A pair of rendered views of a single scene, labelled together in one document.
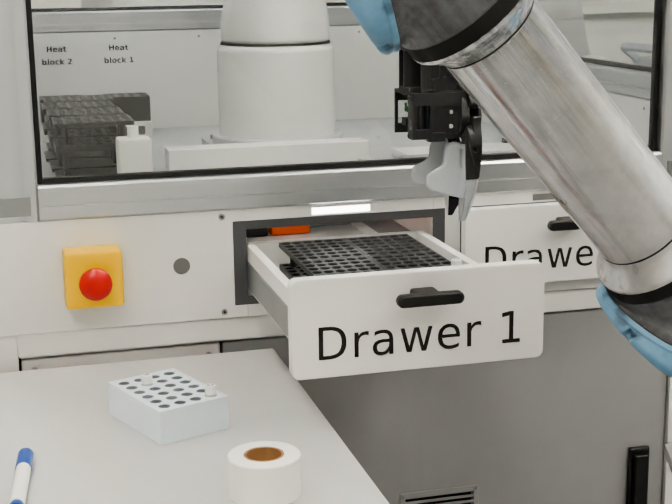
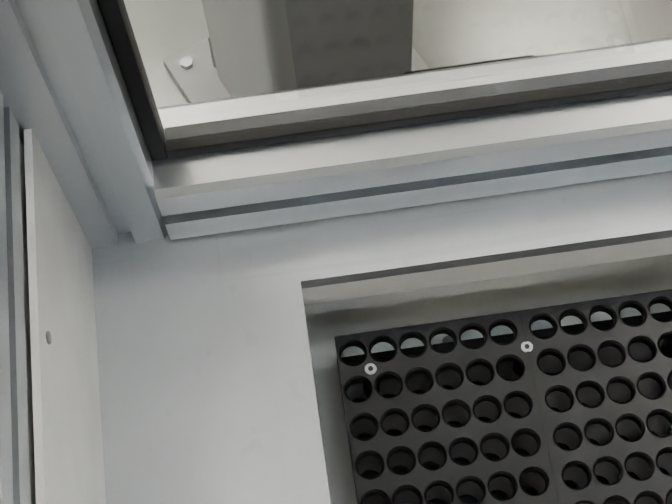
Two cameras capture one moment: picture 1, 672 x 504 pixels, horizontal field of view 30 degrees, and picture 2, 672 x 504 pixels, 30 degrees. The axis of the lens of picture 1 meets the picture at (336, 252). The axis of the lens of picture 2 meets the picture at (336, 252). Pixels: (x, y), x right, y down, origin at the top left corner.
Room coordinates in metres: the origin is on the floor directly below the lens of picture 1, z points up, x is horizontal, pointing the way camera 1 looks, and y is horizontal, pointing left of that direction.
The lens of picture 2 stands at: (2.03, -0.33, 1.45)
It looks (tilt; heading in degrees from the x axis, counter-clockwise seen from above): 65 degrees down; 191
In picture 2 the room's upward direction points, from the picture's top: 5 degrees counter-clockwise
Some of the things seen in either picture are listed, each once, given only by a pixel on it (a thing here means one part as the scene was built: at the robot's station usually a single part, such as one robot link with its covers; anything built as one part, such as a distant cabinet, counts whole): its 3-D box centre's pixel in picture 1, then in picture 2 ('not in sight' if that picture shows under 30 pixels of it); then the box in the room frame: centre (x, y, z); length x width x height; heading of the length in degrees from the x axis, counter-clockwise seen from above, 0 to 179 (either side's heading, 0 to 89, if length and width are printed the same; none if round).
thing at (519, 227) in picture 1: (560, 241); not in sight; (1.71, -0.31, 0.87); 0.29 x 0.02 x 0.11; 105
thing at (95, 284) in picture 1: (95, 283); not in sight; (1.50, 0.30, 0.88); 0.04 x 0.03 x 0.04; 105
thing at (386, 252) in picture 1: (367, 280); not in sight; (1.52, -0.04, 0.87); 0.22 x 0.18 x 0.06; 15
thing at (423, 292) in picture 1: (426, 296); not in sight; (1.30, -0.10, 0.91); 0.07 x 0.04 x 0.01; 105
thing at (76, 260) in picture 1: (93, 277); not in sight; (1.53, 0.31, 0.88); 0.07 x 0.05 x 0.07; 105
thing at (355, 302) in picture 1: (418, 318); not in sight; (1.33, -0.09, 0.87); 0.29 x 0.02 x 0.11; 105
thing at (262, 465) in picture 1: (264, 473); not in sight; (1.12, 0.07, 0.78); 0.07 x 0.07 x 0.04
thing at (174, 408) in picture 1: (167, 404); not in sight; (1.32, 0.19, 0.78); 0.12 x 0.08 x 0.04; 36
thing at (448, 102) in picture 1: (439, 87); not in sight; (1.44, -0.12, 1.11); 0.09 x 0.08 x 0.12; 105
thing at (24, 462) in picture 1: (21, 480); not in sight; (1.14, 0.31, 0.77); 0.14 x 0.02 x 0.02; 10
